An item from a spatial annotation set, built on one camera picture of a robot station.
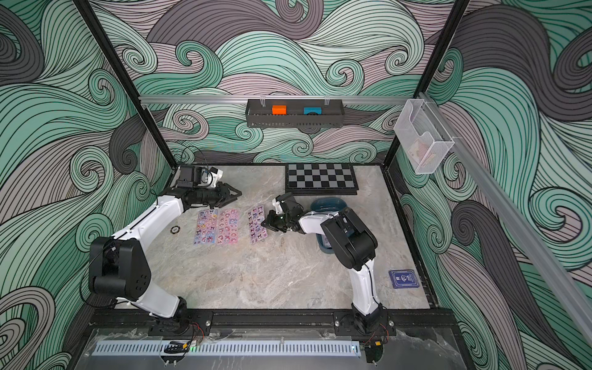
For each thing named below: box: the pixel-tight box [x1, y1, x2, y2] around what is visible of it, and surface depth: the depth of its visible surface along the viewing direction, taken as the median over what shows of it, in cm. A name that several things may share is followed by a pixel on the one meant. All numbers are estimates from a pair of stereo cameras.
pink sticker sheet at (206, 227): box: [193, 208, 219, 246], surface depth 97 cm
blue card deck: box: [388, 269, 421, 290], surface depth 83 cm
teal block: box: [302, 106, 322, 115], surface depth 96 cm
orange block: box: [271, 104, 288, 116], surface depth 97 cm
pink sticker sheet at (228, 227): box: [216, 208, 240, 246], surface depth 99 cm
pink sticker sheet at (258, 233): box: [246, 205, 269, 246], surface depth 97 cm
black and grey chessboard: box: [285, 162, 360, 196], surface depth 112 cm
